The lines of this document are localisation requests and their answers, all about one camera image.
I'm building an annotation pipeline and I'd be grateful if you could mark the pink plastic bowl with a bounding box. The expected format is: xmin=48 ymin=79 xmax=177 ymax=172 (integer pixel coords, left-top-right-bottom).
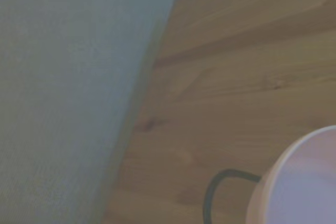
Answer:
xmin=245 ymin=125 xmax=336 ymax=224

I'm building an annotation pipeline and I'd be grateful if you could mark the black wire dish rack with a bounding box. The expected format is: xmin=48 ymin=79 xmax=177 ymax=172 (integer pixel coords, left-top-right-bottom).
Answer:
xmin=203 ymin=168 xmax=262 ymax=224

